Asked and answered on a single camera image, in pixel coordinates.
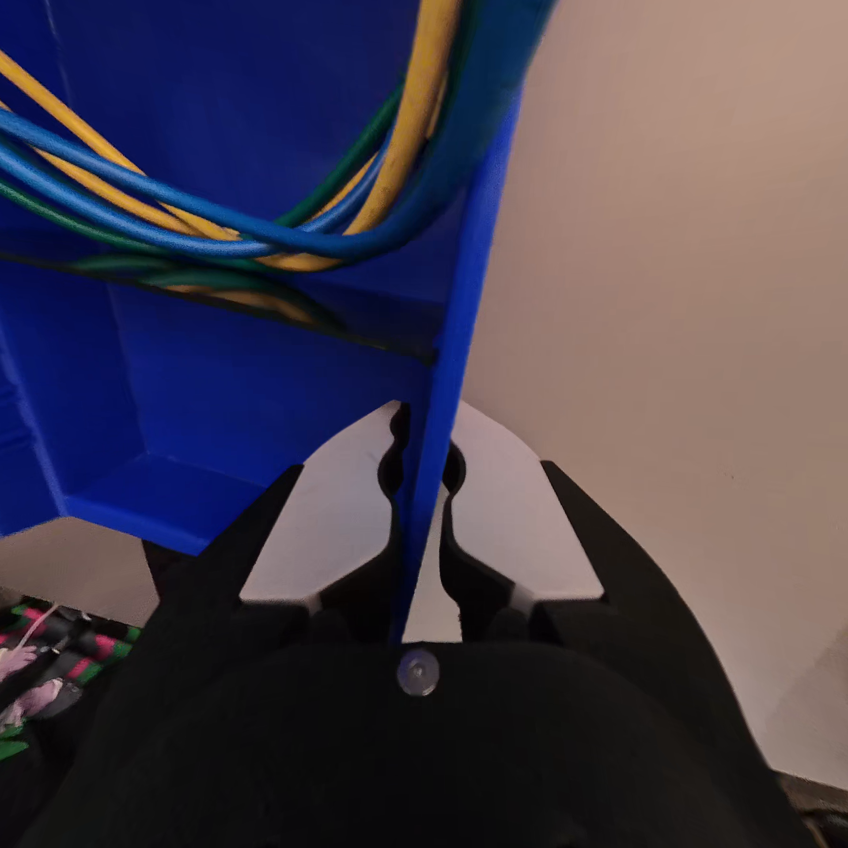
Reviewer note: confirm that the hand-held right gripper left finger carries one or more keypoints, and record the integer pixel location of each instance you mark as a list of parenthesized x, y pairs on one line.
[(324, 523)]

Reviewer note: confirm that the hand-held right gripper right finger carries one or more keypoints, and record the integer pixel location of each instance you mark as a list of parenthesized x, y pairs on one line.
[(523, 517)]

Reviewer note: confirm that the blue plastic bin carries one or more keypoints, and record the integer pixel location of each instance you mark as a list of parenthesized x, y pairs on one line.
[(232, 397)]

